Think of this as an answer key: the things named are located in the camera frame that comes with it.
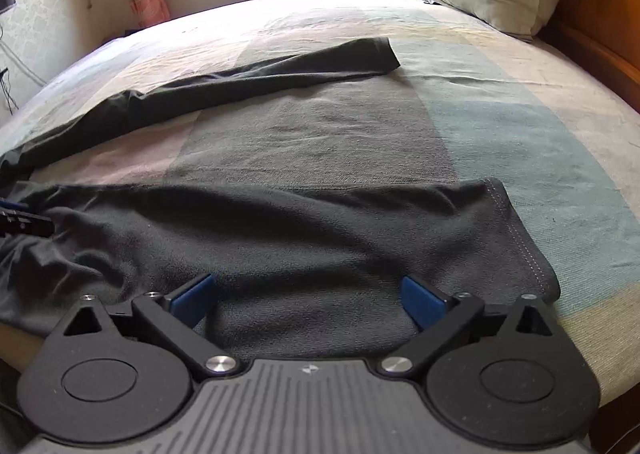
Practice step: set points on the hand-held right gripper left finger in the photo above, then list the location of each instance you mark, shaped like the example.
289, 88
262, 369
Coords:
192, 299

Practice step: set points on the dark grey pants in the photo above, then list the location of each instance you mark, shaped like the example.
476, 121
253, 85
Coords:
300, 244

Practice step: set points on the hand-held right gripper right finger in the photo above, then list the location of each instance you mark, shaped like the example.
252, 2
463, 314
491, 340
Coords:
422, 301

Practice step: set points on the orange wooden headboard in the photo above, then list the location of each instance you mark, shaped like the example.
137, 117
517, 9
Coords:
600, 9

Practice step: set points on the patchwork floral bed sheet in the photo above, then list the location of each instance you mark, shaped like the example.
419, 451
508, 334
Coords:
500, 134

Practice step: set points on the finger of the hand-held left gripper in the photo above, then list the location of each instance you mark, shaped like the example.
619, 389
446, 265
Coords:
25, 224

